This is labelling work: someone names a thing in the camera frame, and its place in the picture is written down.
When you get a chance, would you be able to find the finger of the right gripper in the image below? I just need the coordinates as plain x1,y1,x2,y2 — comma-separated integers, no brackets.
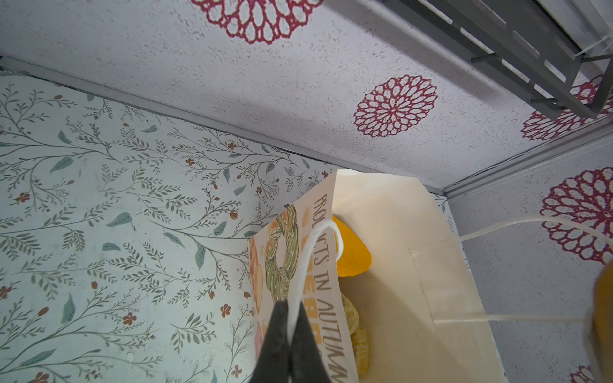
583,309,605,382

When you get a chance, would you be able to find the round orange bun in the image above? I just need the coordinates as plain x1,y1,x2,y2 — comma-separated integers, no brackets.
351,324,370,376

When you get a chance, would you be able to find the cream paper bread bag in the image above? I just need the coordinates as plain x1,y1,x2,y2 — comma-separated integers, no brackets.
249,170,504,382

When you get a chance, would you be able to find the small bread roll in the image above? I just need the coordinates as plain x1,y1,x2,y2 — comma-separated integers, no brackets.
341,294,360,335

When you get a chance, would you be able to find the grey metal wall shelf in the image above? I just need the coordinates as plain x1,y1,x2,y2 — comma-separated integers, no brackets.
383,1,612,120

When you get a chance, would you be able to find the striped bread roll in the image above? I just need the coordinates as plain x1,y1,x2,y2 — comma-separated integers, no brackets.
333,216,372,278

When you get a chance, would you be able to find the croissant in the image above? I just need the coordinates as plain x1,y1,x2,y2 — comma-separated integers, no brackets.
593,262,612,382

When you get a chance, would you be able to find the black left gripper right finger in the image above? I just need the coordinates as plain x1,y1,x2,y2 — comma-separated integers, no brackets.
290,303,331,383

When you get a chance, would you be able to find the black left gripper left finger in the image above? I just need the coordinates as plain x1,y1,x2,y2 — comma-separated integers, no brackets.
250,301,290,383

